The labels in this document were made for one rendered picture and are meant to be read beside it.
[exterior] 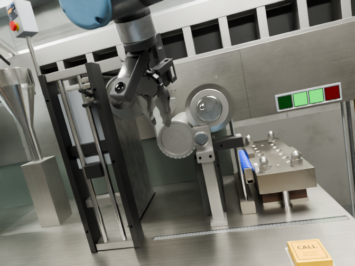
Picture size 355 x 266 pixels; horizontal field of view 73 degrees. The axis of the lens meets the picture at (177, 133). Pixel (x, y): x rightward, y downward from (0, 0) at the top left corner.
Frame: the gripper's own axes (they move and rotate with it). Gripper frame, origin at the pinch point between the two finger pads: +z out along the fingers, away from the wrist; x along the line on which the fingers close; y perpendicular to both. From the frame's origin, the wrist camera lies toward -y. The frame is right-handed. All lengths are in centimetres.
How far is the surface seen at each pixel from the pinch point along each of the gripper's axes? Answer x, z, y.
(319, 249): -38.3, 24.5, -4.5
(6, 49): 95, -15, 17
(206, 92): -4.2, 1.7, 19.2
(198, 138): -6.4, 8.9, 6.6
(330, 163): -44, 143, 149
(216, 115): -7.8, 7.3, 16.0
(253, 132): 19, 109, 135
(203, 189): -5.0, 29.4, 4.9
